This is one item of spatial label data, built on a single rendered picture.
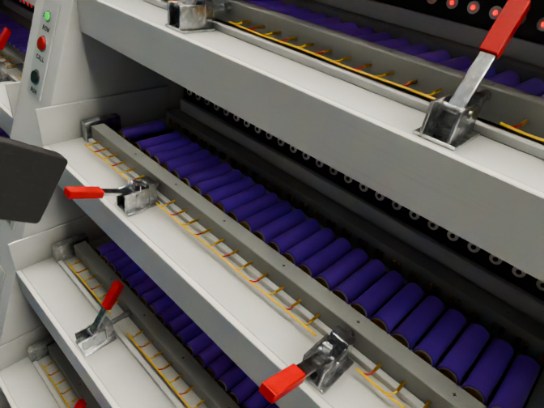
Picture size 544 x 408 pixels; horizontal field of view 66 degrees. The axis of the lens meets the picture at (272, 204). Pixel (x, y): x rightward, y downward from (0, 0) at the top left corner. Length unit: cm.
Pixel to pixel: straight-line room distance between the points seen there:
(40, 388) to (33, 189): 62
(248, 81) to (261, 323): 20
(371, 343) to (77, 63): 47
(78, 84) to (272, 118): 33
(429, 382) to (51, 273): 53
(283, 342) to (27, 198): 23
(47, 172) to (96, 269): 47
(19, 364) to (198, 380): 39
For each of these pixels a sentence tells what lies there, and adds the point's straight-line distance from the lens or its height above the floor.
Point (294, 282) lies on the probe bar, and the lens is 37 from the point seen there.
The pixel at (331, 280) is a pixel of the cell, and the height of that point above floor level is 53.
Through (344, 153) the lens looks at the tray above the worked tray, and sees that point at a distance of 30.
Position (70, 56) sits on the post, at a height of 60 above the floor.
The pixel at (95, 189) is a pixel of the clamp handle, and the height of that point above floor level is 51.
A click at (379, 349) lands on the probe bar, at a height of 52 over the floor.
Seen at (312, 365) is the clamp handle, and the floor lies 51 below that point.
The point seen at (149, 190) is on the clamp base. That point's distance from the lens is 47.
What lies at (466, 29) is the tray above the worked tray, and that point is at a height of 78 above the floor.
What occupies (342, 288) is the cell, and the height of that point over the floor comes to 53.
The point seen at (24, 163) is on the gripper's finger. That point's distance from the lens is 18.
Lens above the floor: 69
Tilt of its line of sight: 18 degrees down
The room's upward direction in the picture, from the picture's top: 22 degrees clockwise
